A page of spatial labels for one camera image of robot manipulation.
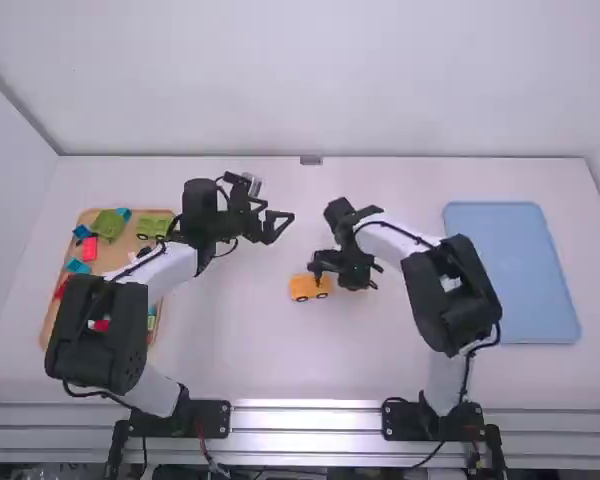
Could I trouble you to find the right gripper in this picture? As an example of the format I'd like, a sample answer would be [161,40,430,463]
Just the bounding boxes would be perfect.
[306,246,377,293]

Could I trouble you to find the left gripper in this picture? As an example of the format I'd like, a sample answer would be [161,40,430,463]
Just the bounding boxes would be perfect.
[217,183,296,245]

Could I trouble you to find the yellow toy car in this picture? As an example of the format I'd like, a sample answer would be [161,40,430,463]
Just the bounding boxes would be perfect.
[288,272,337,305]

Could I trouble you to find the green wheeled toy base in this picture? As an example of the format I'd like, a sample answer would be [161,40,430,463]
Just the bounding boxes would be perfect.
[135,215,171,242]

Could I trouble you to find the tan tray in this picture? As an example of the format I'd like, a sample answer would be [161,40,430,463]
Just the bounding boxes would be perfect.
[38,207,179,354]

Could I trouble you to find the silver rails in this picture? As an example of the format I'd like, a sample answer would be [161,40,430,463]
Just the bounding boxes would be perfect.
[0,398,600,472]

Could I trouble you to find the pile of toy bricks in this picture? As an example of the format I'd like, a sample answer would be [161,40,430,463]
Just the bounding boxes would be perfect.
[145,303,160,342]

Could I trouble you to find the lime green toy brick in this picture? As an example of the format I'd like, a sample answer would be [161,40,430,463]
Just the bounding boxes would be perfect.
[89,209,127,246]

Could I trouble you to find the blue mat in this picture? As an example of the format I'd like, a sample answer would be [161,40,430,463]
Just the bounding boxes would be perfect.
[441,200,583,346]

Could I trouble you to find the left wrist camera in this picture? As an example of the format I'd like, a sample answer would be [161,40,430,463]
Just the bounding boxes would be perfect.
[239,172,263,198]

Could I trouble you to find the black cable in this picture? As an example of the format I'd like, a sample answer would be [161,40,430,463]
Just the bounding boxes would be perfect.
[354,221,439,250]
[458,323,504,404]
[60,378,132,409]

